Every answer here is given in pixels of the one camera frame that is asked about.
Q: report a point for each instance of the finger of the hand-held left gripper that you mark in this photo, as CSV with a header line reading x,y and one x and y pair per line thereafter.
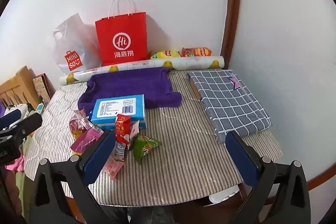
x,y
29,123
9,119

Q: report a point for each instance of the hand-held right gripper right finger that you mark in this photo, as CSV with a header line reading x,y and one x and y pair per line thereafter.
x,y
241,161

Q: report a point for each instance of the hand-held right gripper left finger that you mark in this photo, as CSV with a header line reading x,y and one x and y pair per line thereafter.
x,y
99,153

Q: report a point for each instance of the pale pink snack packet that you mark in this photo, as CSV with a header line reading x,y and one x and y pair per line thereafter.
x,y
113,167

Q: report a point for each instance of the green snack packet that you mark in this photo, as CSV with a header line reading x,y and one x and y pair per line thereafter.
x,y
144,148

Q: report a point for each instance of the white printed cloth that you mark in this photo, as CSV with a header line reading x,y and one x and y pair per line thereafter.
x,y
22,108

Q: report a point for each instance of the pink cloth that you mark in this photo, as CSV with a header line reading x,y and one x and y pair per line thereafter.
x,y
14,163

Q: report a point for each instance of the magenta snack packet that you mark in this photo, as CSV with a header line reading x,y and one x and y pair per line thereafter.
x,y
86,140

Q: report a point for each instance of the silver snack packet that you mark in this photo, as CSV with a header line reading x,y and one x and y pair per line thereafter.
x,y
119,150

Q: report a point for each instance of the red snack packet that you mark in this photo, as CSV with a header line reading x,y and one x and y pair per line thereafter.
x,y
122,129

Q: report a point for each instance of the clear pink snack packet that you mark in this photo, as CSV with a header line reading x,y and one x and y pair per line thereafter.
x,y
77,124

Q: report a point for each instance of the patterned cardboard box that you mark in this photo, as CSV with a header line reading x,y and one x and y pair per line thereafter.
x,y
42,87

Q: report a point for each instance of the white pink cartoon snack packet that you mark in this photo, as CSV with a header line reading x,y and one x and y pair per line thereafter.
x,y
134,132

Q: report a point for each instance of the blue tissue pack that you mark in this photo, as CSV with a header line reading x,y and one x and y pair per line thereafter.
x,y
113,108

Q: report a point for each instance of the brown wooden table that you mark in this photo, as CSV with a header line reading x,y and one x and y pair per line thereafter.
x,y
225,213

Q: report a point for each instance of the striped tablecloth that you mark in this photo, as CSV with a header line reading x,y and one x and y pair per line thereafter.
x,y
183,161

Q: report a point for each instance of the grey checked folded cloth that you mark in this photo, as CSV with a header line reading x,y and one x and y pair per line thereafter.
x,y
228,103

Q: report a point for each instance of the purple towel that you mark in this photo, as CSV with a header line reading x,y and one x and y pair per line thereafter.
x,y
131,85

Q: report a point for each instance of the brown wooden door trim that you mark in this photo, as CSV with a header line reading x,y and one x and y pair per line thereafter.
x,y
231,16
321,176

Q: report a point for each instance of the brown flat board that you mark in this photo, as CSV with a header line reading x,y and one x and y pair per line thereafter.
x,y
195,90

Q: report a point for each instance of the white plastic bag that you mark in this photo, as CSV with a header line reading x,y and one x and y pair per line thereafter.
x,y
73,40

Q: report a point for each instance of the lemon print rolled table cover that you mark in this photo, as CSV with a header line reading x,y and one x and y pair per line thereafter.
x,y
136,65

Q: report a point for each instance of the orange snack bag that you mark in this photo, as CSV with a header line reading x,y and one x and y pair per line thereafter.
x,y
197,52

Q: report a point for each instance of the yellow snack bag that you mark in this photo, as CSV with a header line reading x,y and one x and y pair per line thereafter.
x,y
165,54

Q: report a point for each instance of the red paper bag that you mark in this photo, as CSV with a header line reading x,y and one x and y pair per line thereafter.
x,y
120,29

